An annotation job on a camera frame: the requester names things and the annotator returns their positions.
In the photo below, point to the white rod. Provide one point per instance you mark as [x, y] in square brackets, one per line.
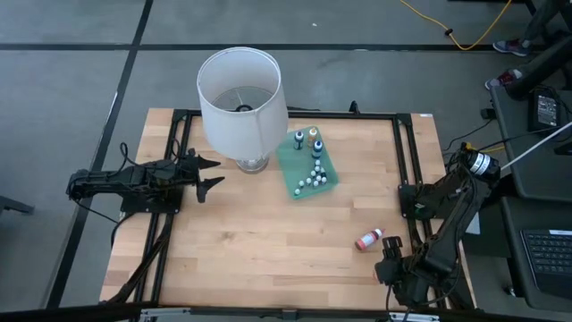
[536, 145]

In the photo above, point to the black front beam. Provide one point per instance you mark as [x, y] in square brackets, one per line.
[67, 314]

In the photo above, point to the black laptop keyboard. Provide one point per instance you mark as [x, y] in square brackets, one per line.
[552, 259]

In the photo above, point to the black metal stand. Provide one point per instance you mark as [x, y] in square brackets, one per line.
[540, 71]

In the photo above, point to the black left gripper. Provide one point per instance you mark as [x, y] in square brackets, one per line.
[183, 174]

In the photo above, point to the black power adapter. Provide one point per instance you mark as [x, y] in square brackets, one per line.
[547, 111]

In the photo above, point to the table lamp with white shade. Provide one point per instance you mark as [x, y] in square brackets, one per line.
[243, 134]

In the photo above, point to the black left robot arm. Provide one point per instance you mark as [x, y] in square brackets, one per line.
[103, 181]

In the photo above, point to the large red-capped food coloring bottle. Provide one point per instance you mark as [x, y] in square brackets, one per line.
[368, 240]

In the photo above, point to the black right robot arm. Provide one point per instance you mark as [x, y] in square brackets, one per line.
[451, 210]

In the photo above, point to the large blue food coloring bottle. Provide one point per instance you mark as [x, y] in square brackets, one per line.
[317, 149]

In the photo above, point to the dark furniture leg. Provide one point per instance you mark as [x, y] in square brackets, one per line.
[15, 205]

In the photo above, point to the person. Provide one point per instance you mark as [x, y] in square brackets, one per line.
[511, 47]

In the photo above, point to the translucent green plastic bin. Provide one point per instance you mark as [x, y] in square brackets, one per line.
[295, 161]

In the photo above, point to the large yellow food coloring bottle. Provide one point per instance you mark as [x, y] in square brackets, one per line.
[312, 135]

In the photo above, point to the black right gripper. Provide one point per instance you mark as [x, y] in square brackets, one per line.
[402, 279]

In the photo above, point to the yellow power plug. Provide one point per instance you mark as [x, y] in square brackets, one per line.
[468, 146]

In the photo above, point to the black side desk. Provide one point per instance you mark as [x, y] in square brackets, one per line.
[536, 188]

